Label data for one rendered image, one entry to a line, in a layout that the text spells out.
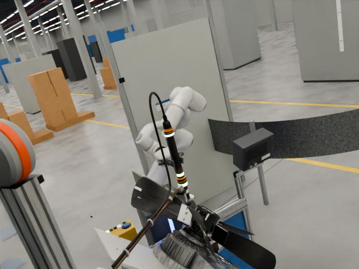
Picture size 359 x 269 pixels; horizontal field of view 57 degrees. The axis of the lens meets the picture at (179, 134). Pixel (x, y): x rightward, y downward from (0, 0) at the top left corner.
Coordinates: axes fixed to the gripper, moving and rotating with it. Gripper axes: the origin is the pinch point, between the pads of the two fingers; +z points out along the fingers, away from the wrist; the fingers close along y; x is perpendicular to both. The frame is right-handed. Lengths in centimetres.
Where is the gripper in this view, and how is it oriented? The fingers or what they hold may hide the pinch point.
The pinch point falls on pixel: (176, 161)
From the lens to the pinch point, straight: 149.0
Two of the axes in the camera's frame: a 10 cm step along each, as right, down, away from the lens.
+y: -8.5, 3.6, -3.9
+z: 4.7, 1.8, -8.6
